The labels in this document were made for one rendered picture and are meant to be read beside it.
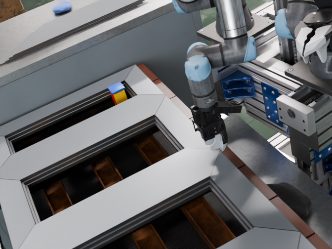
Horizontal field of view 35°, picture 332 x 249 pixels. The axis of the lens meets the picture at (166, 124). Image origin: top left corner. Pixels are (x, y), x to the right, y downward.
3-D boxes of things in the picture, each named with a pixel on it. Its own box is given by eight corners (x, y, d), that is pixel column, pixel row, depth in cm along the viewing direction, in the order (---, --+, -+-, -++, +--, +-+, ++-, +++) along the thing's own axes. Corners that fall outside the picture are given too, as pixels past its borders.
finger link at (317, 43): (323, 75, 101) (337, 49, 106) (317, 49, 98) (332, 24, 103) (308, 75, 103) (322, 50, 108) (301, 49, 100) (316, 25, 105)
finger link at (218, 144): (210, 156, 175) (204, 136, 170) (225, 148, 176) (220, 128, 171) (214, 161, 173) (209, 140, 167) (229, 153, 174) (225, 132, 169)
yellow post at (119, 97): (126, 130, 229) (113, 95, 218) (122, 124, 233) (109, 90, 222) (137, 125, 230) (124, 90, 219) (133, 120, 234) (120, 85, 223)
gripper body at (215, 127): (194, 132, 172) (186, 103, 165) (217, 121, 174) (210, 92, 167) (205, 144, 166) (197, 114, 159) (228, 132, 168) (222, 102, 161)
